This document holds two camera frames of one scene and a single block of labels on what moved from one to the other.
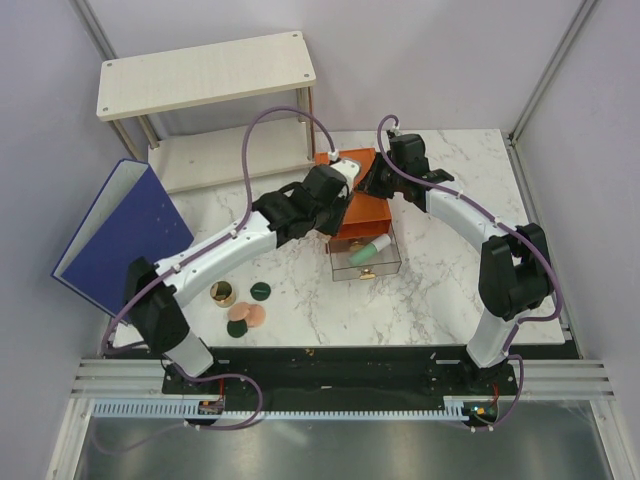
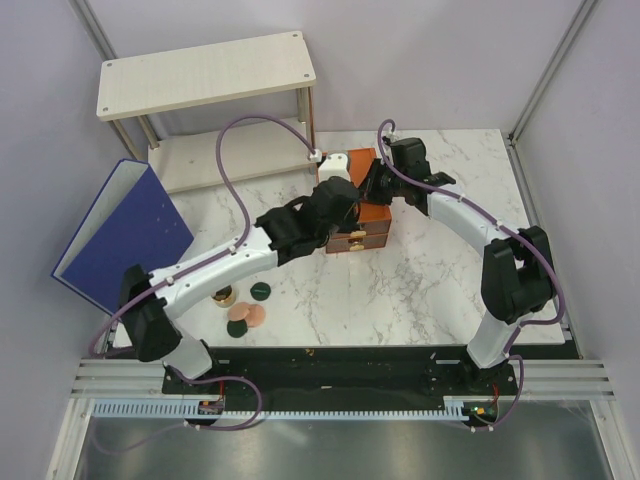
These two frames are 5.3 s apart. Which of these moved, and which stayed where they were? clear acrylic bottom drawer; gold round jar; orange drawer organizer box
Moved: clear acrylic bottom drawer
Stayed: orange drawer organizer box; gold round jar
